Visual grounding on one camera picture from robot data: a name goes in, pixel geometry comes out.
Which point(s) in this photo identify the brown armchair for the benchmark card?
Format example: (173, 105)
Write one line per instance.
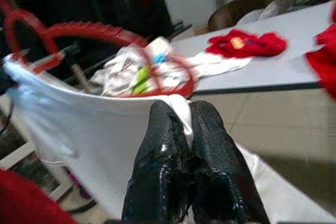
(228, 11)

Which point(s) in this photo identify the red plastic clothes hanger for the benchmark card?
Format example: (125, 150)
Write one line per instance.
(86, 27)

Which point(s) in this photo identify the red polo shirt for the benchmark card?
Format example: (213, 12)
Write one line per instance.
(325, 64)

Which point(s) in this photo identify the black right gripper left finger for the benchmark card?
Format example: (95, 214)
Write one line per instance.
(157, 155)

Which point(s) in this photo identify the white shirt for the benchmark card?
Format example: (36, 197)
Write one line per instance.
(92, 134)

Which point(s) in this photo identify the small red garment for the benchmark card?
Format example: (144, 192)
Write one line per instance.
(270, 44)

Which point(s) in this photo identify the white garment green print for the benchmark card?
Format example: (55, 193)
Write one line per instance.
(118, 77)

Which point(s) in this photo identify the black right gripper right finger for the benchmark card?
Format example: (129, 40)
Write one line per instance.
(215, 155)

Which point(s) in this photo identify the plain white cloth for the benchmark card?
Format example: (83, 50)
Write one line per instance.
(223, 64)

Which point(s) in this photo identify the red t-shirt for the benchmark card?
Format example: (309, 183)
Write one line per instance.
(26, 203)

